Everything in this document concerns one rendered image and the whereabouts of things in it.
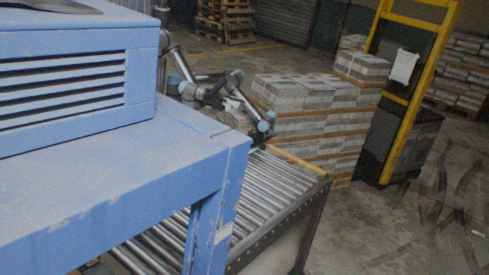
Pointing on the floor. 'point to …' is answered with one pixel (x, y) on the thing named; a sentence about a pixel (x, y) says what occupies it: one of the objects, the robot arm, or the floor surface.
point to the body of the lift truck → (426, 121)
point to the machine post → (217, 209)
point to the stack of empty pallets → (211, 25)
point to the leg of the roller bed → (308, 238)
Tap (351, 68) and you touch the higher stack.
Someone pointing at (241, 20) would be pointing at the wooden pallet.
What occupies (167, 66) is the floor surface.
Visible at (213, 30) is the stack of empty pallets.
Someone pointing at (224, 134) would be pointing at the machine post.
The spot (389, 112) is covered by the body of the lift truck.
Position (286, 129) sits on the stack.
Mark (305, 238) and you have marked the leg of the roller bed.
